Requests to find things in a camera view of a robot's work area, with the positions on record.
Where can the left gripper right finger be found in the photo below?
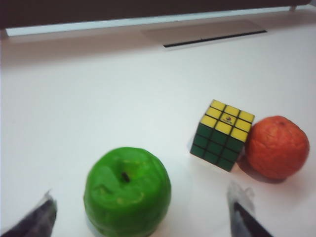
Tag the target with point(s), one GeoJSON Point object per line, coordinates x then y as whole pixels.
{"type": "Point", "coordinates": [243, 217]}

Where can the orange fruit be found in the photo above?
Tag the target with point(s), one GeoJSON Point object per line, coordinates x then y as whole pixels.
{"type": "Point", "coordinates": [277, 148]}

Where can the green apple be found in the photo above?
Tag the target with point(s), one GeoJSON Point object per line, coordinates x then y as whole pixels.
{"type": "Point", "coordinates": [127, 195]}

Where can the Rubik's cube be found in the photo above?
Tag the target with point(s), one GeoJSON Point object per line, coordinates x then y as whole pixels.
{"type": "Point", "coordinates": [217, 145]}

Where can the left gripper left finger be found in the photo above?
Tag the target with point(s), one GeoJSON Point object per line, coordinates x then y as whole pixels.
{"type": "Point", "coordinates": [32, 219]}

